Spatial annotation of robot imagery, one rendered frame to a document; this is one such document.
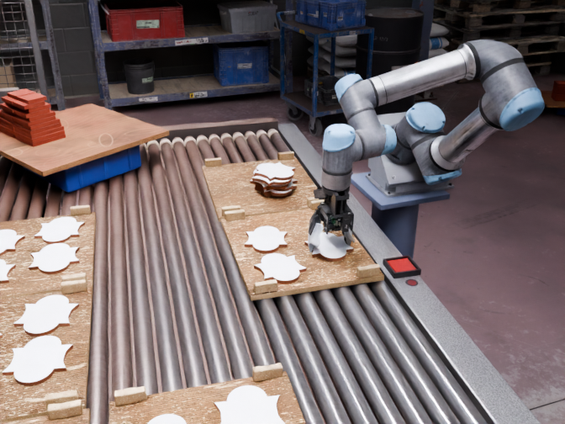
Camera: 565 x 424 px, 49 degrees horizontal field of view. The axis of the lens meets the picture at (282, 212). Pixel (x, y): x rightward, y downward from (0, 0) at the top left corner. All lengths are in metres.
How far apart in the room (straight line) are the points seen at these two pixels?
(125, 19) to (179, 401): 4.84
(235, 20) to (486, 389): 5.06
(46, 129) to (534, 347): 2.23
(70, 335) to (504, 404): 0.92
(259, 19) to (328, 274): 4.71
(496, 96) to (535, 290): 1.89
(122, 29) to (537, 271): 3.99
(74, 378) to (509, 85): 1.22
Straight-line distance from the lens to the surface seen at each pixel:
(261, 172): 1.96
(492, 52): 1.69
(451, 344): 1.44
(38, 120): 2.25
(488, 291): 3.33
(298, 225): 1.80
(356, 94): 1.58
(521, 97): 1.66
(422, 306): 1.54
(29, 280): 1.68
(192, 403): 1.24
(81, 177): 2.16
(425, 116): 2.01
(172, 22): 5.88
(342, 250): 1.66
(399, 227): 2.25
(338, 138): 1.47
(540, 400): 2.77
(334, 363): 1.34
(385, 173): 2.14
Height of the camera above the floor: 1.80
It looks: 27 degrees down
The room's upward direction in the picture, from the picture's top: straight up
